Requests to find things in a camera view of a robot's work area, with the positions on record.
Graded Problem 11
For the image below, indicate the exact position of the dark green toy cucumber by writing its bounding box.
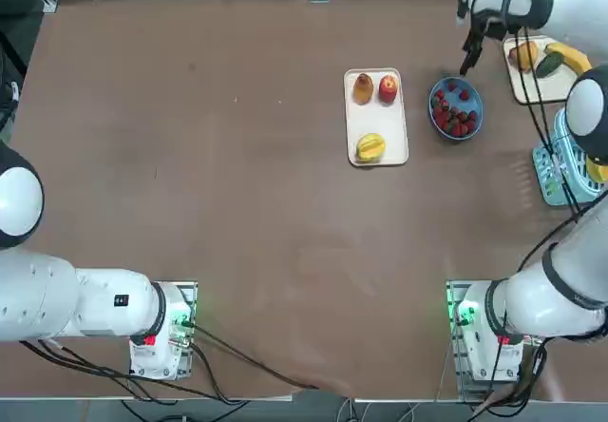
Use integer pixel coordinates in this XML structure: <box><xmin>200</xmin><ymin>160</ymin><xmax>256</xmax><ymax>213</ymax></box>
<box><xmin>535</xmin><ymin>53</ymin><xmax>564</xmax><ymax>79</ymax></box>

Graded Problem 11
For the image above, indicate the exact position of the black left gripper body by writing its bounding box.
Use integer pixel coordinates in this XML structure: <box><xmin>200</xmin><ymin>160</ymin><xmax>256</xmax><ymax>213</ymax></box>
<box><xmin>0</xmin><ymin>79</ymin><xmax>23</xmax><ymax>128</ymax></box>

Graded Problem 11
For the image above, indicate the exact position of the white rectangular tray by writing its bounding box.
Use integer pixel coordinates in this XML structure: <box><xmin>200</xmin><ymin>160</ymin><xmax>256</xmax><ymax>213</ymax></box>
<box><xmin>343</xmin><ymin>67</ymin><xmax>409</xmax><ymax>168</ymax></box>
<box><xmin>503</xmin><ymin>35</ymin><xmax>595</xmax><ymax>106</ymax></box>

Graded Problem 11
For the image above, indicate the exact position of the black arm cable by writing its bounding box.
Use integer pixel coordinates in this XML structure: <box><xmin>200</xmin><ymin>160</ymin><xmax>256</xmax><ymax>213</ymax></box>
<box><xmin>515</xmin><ymin>27</ymin><xmax>583</xmax><ymax>219</ymax></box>

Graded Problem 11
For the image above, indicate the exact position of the red toy peach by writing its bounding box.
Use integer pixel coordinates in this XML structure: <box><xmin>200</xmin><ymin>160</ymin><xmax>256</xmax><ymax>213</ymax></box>
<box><xmin>378</xmin><ymin>74</ymin><xmax>399</xmax><ymax>105</ymax></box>

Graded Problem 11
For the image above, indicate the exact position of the light blue plastic basket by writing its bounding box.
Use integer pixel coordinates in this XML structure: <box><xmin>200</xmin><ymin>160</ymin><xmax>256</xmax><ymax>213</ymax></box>
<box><xmin>531</xmin><ymin>107</ymin><xmax>608</xmax><ymax>206</ymax></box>

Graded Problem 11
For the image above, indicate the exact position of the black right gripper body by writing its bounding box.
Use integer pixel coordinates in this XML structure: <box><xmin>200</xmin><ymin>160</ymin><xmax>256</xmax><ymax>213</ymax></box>
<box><xmin>472</xmin><ymin>21</ymin><xmax>504</xmax><ymax>41</ymax></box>

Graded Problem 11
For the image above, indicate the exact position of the thick black base cable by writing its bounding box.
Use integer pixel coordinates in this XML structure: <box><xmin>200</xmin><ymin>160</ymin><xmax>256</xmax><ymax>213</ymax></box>
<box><xmin>187</xmin><ymin>321</ymin><xmax>352</xmax><ymax>394</ymax></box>
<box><xmin>467</xmin><ymin>336</ymin><xmax>547</xmax><ymax>416</ymax></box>
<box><xmin>18</xmin><ymin>339</ymin><xmax>248</xmax><ymax>407</ymax></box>

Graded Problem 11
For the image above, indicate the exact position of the yellow toy banana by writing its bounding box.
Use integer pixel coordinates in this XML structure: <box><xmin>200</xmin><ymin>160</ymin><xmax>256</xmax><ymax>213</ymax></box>
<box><xmin>544</xmin><ymin>43</ymin><xmax>593</xmax><ymax>75</ymax></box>

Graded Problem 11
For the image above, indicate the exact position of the blue round bowl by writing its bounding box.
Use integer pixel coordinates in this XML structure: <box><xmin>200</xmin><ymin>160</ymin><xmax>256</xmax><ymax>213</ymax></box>
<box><xmin>428</xmin><ymin>76</ymin><xmax>485</xmax><ymax>142</ymax></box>

